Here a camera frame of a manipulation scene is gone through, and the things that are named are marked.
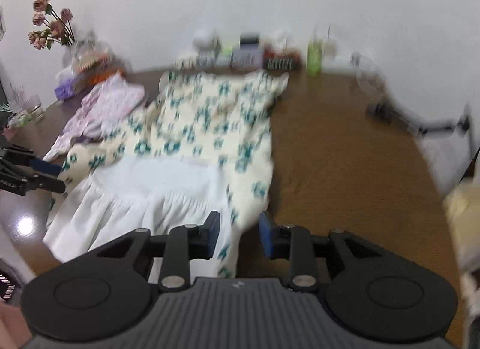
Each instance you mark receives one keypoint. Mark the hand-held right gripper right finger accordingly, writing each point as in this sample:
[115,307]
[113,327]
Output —
[267,236]

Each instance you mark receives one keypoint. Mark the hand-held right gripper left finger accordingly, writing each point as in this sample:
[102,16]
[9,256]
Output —
[213,234]

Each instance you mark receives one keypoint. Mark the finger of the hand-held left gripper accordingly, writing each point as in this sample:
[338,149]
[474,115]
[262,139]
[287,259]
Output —
[45,166]
[47,183]

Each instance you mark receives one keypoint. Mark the pink floral garment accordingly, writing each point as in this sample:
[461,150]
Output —
[112,101]

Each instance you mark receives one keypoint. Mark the cream green floral garment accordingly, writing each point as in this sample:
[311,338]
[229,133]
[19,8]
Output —
[210,116]

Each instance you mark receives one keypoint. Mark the clear drinking glass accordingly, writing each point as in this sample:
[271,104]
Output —
[36,112]

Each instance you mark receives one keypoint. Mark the dark striped device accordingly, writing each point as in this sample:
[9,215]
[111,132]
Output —
[5,285]

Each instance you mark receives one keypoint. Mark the checked snack box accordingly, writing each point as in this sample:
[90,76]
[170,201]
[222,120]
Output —
[92,61]

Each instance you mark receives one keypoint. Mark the clear plastic snack bag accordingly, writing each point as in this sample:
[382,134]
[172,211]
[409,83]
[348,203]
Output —
[88,48]

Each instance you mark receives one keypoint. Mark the pink flower bouquet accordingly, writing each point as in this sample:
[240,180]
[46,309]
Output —
[56,26]

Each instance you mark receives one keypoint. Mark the person's pink clothing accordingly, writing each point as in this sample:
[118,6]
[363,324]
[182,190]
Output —
[11,328]

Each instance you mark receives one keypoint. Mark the white block toy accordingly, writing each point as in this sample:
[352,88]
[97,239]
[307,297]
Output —
[185,63]

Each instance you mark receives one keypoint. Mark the red and black tissue box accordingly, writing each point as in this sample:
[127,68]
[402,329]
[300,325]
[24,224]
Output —
[281,63]

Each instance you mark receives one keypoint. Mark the clear-wrapped tissue pack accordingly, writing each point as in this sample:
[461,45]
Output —
[225,59]

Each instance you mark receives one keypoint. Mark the grey tin box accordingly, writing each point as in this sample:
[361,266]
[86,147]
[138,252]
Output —
[245,59]

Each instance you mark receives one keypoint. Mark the green tissue pack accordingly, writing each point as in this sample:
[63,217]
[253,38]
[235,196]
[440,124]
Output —
[227,51]

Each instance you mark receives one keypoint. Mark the green spray bottle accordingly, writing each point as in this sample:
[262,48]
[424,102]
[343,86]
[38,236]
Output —
[314,58]

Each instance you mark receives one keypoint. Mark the white robot speaker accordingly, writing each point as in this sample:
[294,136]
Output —
[204,37]

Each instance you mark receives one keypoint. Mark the black charger box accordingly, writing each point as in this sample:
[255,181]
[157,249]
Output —
[249,39]

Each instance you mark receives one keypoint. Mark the cream blurred cloth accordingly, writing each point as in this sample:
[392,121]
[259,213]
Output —
[463,202]

